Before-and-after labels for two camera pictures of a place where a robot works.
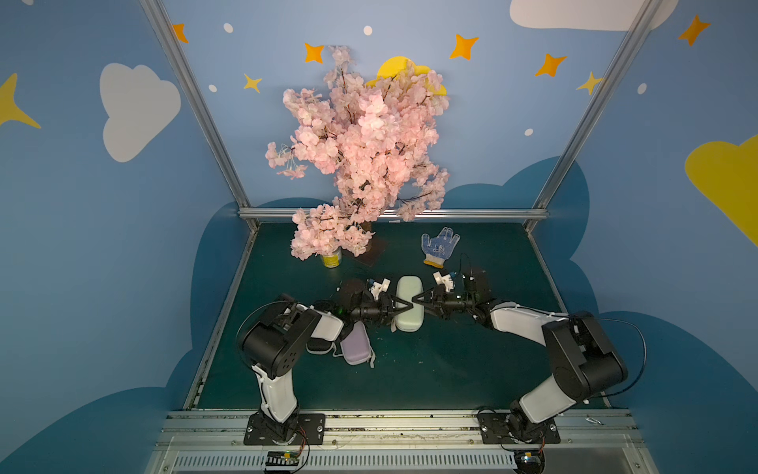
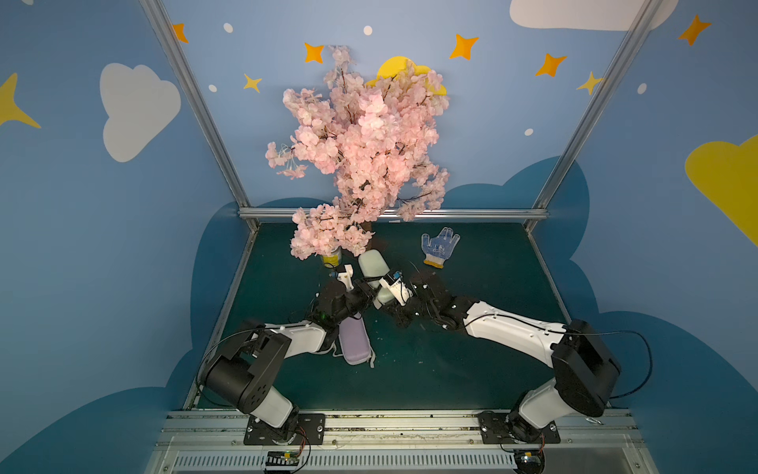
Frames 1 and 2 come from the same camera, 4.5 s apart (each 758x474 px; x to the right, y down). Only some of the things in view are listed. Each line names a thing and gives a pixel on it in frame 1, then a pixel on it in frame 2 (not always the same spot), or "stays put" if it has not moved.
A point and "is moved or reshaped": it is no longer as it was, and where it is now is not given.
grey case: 413,319 is moved or reshaped
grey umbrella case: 356,346 stays put
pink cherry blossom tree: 375,134 stays put
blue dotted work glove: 438,248 stays put
